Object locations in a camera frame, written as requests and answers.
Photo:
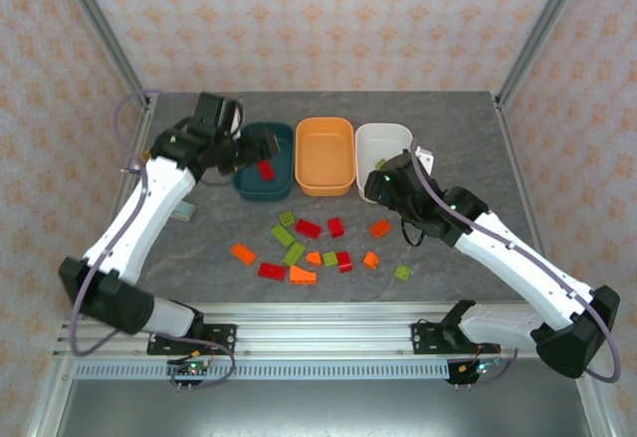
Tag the small green lego brick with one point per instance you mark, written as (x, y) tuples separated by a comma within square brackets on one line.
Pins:
[(287, 218), (329, 258), (380, 163), (402, 272)]

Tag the red sloped lego brick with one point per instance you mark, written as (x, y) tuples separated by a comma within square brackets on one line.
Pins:
[(335, 227)]

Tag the small orange sloped lego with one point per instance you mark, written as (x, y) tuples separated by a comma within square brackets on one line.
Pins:
[(313, 258), (370, 260)]

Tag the long green lego brick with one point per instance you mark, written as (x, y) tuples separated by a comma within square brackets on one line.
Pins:
[(293, 253), (282, 234)]

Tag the long orange lego brick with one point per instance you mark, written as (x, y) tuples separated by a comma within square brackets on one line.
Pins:
[(243, 253)]

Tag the long orange sloped lego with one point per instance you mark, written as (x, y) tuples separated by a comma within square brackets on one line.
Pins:
[(302, 275)]

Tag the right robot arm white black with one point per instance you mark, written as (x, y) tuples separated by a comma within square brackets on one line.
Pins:
[(522, 268)]

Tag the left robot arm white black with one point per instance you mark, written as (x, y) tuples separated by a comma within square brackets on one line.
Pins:
[(149, 208)]

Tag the teal plastic container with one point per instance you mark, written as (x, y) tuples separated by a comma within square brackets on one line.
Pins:
[(259, 190)]

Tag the white plastic container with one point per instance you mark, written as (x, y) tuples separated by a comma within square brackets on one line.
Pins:
[(383, 141)]

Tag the orange plastic container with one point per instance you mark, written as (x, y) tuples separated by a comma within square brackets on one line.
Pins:
[(323, 148)]

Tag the teal stapler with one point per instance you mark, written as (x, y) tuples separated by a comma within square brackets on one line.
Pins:
[(185, 212)]

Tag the white pen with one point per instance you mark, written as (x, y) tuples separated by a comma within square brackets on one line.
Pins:
[(132, 169)]

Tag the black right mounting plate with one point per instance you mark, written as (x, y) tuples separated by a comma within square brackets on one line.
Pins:
[(423, 337)]

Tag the black mounting plate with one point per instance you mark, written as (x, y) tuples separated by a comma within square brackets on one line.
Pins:
[(423, 337), (224, 337)]

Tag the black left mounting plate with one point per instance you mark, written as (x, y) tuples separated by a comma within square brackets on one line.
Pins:
[(224, 337)]

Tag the right circuit board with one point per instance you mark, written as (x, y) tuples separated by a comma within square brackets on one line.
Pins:
[(480, 368)]

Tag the circuit board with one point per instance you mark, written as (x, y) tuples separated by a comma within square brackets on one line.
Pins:
[(191, 368), (480, 368)]

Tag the left circuit board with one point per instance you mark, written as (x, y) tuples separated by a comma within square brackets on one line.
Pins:
[(191, 368)]

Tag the grey metal base panel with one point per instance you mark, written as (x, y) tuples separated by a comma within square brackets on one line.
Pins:
[(323, 412)]

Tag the aluminium right side rail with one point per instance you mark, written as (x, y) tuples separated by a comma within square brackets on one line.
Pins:
[(517, 168)]

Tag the aluminium left frame post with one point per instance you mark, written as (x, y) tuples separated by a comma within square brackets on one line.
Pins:
[(102, 29)]

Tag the aluminium frame post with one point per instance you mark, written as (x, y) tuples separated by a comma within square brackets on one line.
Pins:
[(102, 29), (537, 29)]

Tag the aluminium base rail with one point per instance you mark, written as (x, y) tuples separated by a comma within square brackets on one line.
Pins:
[(323, 332)]

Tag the aluminium right frame post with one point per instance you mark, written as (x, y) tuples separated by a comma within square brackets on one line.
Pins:
[(537, 29)]

